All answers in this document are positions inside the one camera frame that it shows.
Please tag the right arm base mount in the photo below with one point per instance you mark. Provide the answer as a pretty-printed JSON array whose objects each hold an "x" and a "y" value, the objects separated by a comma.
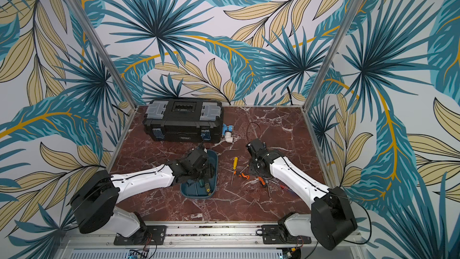
[{"x": 276, "y": 234}]

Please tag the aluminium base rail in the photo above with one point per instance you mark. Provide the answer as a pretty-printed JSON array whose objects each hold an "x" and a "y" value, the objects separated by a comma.
[{"x": 199, "y": 240}]

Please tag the orange precision screwdriver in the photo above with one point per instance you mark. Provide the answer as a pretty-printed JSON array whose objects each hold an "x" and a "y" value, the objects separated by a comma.
[{"x": 264, "y": 184}]

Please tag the teal plastic storage tray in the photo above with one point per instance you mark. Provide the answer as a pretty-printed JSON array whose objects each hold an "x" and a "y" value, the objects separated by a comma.
[{"x": 195, "y": 189}]

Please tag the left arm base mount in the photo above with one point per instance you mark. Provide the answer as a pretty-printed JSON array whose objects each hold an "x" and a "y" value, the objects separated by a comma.
[{"x": 146, "y": 235}]

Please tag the yellow-black dotted-grip screwdriver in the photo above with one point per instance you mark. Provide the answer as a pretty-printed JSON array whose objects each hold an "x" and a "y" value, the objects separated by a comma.
[{"x": 207, "y": 187}]

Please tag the blue valve fitting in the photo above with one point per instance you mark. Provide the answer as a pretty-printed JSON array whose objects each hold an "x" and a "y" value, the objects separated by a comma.
[{"x": 227, "y": 129}]

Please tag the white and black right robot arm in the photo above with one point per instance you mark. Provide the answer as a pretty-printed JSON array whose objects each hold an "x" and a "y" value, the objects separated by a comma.
[{"x": 331, "y": 218}]

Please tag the orange-black stubby screwdriver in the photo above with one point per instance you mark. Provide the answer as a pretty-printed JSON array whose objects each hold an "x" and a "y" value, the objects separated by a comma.
[{"x": 244, "y": 176}]

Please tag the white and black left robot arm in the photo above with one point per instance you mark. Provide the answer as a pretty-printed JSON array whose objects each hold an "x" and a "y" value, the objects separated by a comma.
[{"x": 94, "y": 205}]

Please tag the black plastic toolbox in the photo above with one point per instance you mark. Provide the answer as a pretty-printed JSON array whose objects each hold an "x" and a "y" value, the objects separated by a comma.
[{"x": 184, "y": 120}]

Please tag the white pipe elbow fitting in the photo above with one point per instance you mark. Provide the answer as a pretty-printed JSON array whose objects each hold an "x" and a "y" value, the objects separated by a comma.
[{"x": 228, "y": 137}]

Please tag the small yellow screwdriver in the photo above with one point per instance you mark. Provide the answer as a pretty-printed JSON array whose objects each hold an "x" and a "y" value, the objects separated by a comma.
[{"x": 234, "y": 169}]

